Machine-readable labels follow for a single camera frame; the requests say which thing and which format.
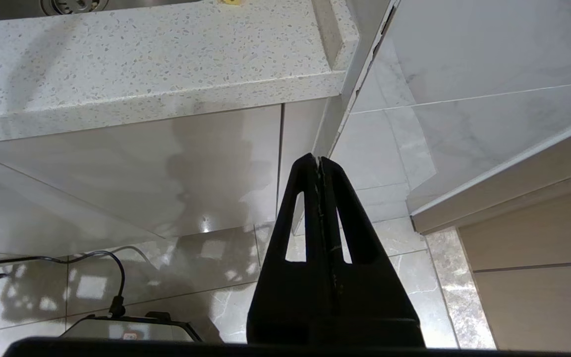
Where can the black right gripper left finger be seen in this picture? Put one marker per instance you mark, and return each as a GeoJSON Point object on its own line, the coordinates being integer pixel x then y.
{"type": "Point", "coordinates": [285, 297]}

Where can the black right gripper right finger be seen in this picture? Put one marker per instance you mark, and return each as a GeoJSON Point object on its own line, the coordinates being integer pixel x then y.
{"type": "Point", "coordinates": [374, 307]}

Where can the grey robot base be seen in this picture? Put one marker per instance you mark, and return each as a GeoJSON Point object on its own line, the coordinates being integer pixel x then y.
{"type": "Point", "coordinates": [127, 329]}

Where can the round metal drain strainer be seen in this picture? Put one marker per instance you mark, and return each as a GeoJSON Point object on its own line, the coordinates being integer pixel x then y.
{"type": "Point", "coordinates": [72, 4]}

